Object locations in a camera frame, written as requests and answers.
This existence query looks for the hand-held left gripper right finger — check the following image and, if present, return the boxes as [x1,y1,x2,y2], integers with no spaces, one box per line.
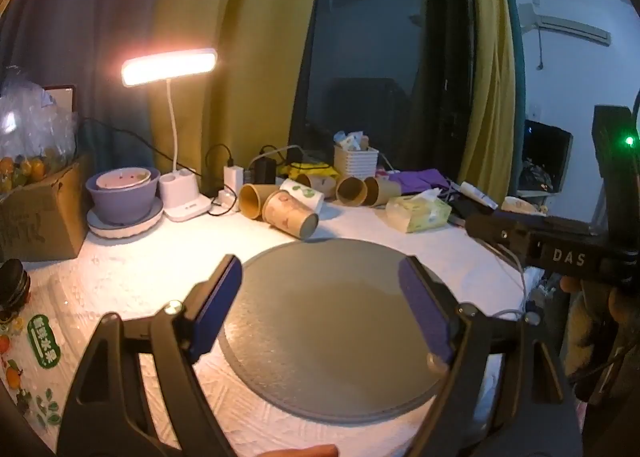
[398,256,584,457]

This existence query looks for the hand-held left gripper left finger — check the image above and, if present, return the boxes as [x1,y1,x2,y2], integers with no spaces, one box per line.
[56,253,244,457]

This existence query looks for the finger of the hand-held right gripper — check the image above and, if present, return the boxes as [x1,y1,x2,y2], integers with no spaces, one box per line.
[465,213,534,264]

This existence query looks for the plain brown paper cup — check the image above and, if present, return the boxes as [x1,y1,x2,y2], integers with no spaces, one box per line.
[238,183,282,222]

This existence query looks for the pink printed paper cup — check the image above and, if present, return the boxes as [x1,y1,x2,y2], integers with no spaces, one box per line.
[262,190,320,240]

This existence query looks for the green leaf printed paper cup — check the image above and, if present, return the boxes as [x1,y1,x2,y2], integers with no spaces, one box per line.
[279,178,325,214]

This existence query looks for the person's right hand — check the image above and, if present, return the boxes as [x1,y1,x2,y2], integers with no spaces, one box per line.
[560,276,640,338]

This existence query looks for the person's left hand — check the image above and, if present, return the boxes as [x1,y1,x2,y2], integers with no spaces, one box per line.
[260,444,341,457]

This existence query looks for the white tube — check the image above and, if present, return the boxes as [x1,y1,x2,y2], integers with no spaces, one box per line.
[459,181,499,211]

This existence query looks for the dark monitor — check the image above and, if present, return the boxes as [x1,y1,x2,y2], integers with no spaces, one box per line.
[520,120,574,192]

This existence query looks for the green tissue pack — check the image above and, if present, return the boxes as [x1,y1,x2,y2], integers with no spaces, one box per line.
[384,188,453,234]

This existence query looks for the round grey mat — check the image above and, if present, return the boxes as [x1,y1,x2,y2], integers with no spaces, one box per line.
[219,238,488,423]

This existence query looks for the purple cloth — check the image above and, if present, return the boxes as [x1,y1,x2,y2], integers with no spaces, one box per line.
[386,168,453,198]

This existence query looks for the white plate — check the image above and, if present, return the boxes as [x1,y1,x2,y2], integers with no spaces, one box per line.
[87,197,165,240]

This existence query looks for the white charger plug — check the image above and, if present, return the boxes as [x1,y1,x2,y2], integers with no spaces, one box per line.
[223,165,245,194]

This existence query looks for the purple bowl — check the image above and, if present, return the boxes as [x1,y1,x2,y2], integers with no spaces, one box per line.
[85,167,162,226]

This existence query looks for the black power adapter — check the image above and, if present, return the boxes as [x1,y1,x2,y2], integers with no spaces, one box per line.
[249,157,278,186]

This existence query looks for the yellow curtain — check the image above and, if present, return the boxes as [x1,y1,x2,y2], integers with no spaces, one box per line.
[452,0,526,200]
[150,0,328,190]

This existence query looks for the white pink bowl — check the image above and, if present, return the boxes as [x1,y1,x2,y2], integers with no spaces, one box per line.
[95,168,153,193]

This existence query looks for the white ribbed basket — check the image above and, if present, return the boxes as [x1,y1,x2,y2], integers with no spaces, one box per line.
[333,131,380,178]

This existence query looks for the yellow packet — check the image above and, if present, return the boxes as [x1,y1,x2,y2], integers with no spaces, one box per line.
[281,162,342,178]

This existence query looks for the white desk lamp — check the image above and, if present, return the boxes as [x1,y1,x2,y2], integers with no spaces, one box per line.
[121,48,219,222]

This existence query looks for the white air conditioner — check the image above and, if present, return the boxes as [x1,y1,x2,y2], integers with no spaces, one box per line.
[519,1,614,48]

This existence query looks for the cardboard box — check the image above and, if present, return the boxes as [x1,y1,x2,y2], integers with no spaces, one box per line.
[0,156,94,263]

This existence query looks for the printed fruit plastic bag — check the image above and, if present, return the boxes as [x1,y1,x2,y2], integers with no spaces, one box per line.
[0,309,67,443]

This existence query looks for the clear bag of oranges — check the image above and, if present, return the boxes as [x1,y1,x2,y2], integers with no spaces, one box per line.
[0,65,80,194]

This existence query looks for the white cable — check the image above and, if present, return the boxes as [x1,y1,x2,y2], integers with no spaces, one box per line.
[491,241,532,324]

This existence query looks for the black cable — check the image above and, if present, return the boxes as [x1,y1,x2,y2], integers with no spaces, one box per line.
[77,117,235,218]

